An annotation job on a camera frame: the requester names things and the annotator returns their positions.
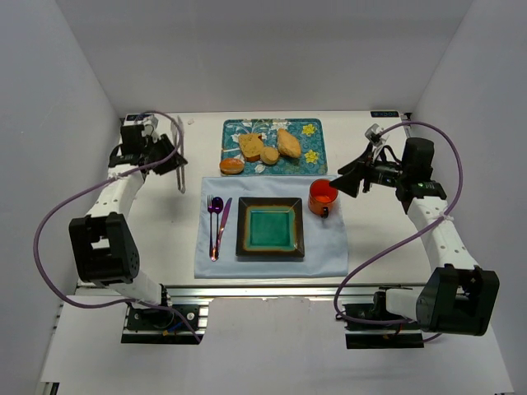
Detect blue label right corner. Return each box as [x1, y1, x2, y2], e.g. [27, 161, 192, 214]
[370, 110, 399, 119]

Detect iridescent purple knife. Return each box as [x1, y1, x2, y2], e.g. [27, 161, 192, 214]
[215, 197, 232, 258]

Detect blue label corner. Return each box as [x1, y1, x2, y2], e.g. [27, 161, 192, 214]
[125, 114, 144, 122]
[370, 110, 399, 119]

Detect iridescent purple fork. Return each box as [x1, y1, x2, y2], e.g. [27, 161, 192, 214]
[207, 195, 214, 260]

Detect light blue cloth placemat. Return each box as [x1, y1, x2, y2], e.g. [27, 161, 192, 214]
[194, 176, 348, 279]

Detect large crusty bread roll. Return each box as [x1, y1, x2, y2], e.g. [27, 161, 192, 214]
[277, 128, 301, 159]

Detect stainless steel serving tongs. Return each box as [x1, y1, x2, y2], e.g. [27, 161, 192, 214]
[175, 115, 186, 194]

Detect teal floral serving tray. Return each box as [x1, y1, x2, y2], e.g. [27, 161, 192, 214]
[221, 118, 328, 176]

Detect iridescent purple spoon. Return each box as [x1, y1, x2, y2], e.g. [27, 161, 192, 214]
[212, 197, 224, 261]

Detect small round bread roll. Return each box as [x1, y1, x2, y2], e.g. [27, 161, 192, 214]
[260, 146, 280, 165]

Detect round sesame burger bun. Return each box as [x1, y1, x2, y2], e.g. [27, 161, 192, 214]
[219, 158, 245, 175]

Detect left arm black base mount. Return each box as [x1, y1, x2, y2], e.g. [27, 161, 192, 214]
[121, 298, 209, 345]

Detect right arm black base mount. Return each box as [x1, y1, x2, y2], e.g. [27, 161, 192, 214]
[343, 303, 424, 350]

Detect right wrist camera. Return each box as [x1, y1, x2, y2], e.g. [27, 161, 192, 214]
[365, 123, 386, 149]

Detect aluminium frame rail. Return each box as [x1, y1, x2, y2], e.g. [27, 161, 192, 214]
[74, 283, 395, 300]

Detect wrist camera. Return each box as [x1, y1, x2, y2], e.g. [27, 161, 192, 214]
[139, 114, 158, 136]
[365, 123, 386, 149]

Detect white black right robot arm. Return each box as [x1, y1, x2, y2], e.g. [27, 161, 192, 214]
[330, 137, 499, 336]

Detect sliced brown bread loaf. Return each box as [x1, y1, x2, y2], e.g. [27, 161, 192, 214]
[238, 133, 264, 162]

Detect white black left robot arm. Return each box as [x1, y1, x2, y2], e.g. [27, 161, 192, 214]
[68, 123, 188, 308]

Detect blue label left corner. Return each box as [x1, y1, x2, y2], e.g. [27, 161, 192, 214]
[125, 114, 144, 122]

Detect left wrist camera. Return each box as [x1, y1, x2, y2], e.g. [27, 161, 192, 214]
[139, 114, 158, 136]

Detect orange mug black handle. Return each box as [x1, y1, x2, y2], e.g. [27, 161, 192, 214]
[308, 179, 338, 219]

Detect square green glazed plate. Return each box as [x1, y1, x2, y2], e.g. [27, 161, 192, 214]
[236, 197, 305, 260]

